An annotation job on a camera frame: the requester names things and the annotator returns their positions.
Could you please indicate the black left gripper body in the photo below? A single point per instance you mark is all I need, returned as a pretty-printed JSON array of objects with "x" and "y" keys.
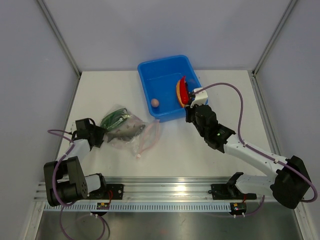
[{"x": 98, "y": 133}]

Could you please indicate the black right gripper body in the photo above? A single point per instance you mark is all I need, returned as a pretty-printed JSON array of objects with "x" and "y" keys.
[{"x": 191, "y": 117}]

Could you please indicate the clear zip top bag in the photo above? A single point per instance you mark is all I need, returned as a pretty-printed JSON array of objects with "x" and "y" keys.
[{"x": 143, "y": 142}]

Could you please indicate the red fake chili pepper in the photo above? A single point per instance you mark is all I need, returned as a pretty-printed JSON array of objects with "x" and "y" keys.
[{"x": 184, "y": 90}]

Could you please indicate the fake egg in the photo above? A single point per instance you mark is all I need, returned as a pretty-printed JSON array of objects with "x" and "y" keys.
[{"x": 155, "y": 103}]

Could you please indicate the fake steak slice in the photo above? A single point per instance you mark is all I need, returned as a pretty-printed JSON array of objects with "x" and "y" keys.
[{"x": 178, "y": 95}]

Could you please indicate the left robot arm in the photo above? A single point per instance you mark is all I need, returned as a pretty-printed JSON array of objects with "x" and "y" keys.
[{"x": 65, "y": 182}]

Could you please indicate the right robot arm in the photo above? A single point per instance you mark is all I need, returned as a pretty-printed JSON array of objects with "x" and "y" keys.
[{"x": 285, "y": 179}]

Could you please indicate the fake green onion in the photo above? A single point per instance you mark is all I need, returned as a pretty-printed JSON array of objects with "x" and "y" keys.
[{"x": 115, "y": 119}]

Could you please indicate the grey fake fish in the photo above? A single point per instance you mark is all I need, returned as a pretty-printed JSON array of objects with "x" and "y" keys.
[{"x": 126, "y": 133}]

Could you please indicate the blue plastic bin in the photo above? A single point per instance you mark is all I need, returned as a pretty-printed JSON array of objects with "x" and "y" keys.
[{"x": 159, "y": 79}]

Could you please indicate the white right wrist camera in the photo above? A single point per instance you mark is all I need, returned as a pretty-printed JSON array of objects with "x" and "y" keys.
[{"x": 198, "y": 97}]

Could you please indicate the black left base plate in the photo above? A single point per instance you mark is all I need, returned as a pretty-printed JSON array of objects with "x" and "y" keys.
[{"x": 114, "y": 191}]

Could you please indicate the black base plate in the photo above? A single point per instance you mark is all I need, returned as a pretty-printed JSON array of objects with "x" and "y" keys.
[
  {"x": 224, "y": 191},
  {"x": 114, "y": 191}
]

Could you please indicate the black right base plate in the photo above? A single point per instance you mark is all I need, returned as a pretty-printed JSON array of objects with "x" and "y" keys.
[{"x": 224, "y": 191}]

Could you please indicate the aluminium mounting rail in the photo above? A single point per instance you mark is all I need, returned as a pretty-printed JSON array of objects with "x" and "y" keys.
[{"x": 166, "y": 189}]

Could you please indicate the white slotted cable duct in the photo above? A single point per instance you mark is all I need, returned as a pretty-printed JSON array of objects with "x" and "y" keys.
[{"x": 150, "y": 207}]

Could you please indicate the left aluminium frame post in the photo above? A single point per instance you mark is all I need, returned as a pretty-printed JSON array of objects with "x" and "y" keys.
[{"x": 58, "y": 35}]

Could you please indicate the aluminium frame post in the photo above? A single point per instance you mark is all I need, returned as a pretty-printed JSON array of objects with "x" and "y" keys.
[
  {"x": 274, "y": 36},
  {"x": 58, "y": 35}
]

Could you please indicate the right aluminium frame post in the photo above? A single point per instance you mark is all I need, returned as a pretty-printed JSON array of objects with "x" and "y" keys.
[{"x": 274, "y": 36}]

